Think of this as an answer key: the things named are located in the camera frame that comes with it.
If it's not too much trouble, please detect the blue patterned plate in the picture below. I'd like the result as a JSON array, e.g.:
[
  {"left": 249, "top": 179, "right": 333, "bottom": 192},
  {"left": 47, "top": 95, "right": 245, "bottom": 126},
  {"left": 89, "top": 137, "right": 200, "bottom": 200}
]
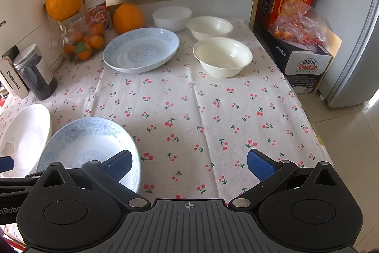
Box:
[
  {"left": 35, "top": 117, "right": 141, "bottom": 192},
  {"left": 103, "top": 28, "right": 180, "bottom": 74}
]

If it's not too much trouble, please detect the large cream bowl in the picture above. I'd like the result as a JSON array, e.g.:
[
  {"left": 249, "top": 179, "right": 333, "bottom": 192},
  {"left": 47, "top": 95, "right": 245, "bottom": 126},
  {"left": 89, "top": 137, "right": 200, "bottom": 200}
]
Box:
[{"left": 193, "top": 37, "right": 253, "bottom": 78}]

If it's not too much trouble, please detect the small white bowl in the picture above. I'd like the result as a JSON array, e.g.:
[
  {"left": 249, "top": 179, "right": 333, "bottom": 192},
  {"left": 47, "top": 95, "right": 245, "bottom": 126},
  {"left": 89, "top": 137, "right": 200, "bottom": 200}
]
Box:
[{"left": 152, "top": 6, "right": 192, "bottom": 32}]

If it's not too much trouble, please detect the white kitchen appliance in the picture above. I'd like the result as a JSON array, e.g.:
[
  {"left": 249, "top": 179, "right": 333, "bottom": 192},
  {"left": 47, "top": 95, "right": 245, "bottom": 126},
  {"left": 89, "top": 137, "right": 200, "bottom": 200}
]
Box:
[{"left": 0, "top": 0, "right": 64, "bottom": 71}]

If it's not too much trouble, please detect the cherry print tablecloth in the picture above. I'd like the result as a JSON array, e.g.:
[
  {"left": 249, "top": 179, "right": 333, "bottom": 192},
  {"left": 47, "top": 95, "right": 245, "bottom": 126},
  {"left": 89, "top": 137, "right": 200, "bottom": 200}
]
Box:
[{"left": 1, "top": 18, "right": 330, "bottom": 201}]

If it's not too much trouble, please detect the jar of black contents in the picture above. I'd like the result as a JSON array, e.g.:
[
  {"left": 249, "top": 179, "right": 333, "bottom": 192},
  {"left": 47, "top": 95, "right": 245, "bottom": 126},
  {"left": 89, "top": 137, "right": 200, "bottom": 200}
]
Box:
[{"left": 13, "top": 44, "right": 58, "bottom": 101}]

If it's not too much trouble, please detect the Ganten water carton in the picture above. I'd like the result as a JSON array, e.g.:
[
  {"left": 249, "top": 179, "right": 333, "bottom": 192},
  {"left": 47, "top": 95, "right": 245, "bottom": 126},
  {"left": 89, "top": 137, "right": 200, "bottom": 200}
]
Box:
[{"left": 253, "top": 24, "right": 342, "bottom": 94}]

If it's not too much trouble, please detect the glass jar of tangerines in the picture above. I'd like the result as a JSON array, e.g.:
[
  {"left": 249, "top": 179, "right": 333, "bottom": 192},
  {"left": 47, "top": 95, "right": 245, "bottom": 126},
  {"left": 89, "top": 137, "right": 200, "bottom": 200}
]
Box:
[{"left": 48, "top": 5, "right": 106, "bottom": 64}]

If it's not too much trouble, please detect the plastic bag of oranges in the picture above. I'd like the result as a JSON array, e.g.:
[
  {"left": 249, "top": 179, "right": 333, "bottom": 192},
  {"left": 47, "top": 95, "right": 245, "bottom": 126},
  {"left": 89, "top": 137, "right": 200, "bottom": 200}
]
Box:
[{"left": 269, "top": 0, "right": 328, "bottom": 46}]

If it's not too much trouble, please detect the large orange on table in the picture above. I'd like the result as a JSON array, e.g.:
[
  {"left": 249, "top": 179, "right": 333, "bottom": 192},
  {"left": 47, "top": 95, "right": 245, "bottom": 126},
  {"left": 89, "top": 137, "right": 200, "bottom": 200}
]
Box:
[{"left": 113, "top": 3, "right": 145, "bottom": 35}]

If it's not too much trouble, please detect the wooden framed white shelf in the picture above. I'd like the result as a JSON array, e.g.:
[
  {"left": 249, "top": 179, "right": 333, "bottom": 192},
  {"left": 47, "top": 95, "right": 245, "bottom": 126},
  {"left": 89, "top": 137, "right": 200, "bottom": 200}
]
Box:
[{"left": 106, "top": 0, "right": 258, "bottom": 29}]

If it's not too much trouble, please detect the silver refrigerator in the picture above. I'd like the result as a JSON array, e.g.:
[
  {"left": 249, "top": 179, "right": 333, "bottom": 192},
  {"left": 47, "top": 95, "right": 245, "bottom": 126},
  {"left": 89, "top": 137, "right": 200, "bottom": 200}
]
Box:
[{"left": 313, "top": 0, "right": 378, "bottom": 108}]

